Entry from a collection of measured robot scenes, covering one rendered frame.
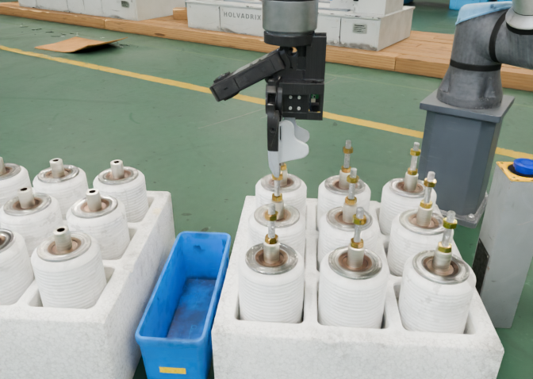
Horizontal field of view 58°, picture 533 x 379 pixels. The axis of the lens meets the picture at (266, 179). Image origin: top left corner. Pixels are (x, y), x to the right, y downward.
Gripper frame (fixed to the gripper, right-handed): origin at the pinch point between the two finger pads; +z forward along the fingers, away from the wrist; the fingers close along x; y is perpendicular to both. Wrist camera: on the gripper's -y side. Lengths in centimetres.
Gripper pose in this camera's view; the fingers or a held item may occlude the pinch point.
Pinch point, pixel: (273, 163)
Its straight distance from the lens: 74.8
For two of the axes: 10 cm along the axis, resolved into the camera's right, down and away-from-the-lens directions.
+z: 0.0, 8.9, 4.5
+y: 10.0, 0.4, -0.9
